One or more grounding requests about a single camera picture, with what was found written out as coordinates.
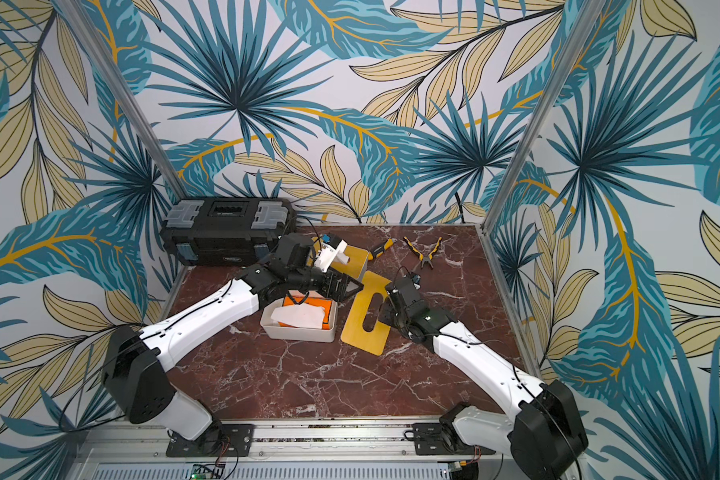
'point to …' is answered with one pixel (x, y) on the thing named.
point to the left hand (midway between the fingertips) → (350, 285)
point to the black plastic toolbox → (226, 231)
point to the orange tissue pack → (309, 297)
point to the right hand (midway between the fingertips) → (385, 308)
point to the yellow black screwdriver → (379, 250)
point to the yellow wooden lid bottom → (354, 333)
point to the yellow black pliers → (422, 257)
